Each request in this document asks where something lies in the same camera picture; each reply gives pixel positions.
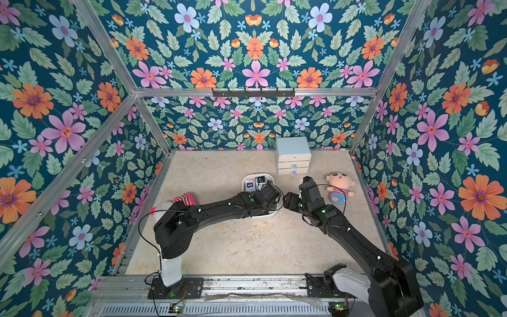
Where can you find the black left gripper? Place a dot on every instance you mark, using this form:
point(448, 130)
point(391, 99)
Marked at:
point(272, 203)

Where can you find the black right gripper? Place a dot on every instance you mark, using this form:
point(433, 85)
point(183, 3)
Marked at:
point(307, 186)

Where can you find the white plastic storage box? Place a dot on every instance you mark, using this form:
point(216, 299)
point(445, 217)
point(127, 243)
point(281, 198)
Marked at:
point(269, 179)

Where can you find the pink Tempo tissue pack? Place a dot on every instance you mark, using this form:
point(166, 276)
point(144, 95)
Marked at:
point(250, 185)

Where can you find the teal cartoon tissue pack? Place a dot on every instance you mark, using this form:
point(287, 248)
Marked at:
point(260, 181)

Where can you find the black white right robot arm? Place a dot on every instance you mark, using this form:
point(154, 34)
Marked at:
point(389, 286)

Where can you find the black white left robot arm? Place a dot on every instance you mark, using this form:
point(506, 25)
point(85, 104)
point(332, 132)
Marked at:
point(176, 226)

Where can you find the pink bald baby doll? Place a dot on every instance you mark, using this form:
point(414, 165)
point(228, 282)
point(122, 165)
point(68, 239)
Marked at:
point(339, 186)

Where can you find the pale blue mini drawer chest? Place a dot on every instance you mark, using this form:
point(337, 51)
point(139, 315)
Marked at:
point(294, 155)

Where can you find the pink white striped plush toy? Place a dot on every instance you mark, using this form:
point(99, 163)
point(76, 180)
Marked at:
point(178, 200)

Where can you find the white ventilation grille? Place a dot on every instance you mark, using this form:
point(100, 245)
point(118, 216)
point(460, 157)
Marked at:
point(216, 309)

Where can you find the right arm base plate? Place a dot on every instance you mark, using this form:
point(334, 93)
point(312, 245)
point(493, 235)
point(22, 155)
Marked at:
point(316, 286)

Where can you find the black wall hook rail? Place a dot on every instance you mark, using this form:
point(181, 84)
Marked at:
point(241, 93)

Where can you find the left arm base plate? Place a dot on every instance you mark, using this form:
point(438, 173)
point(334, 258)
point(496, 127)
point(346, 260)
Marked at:
point(186, 288)

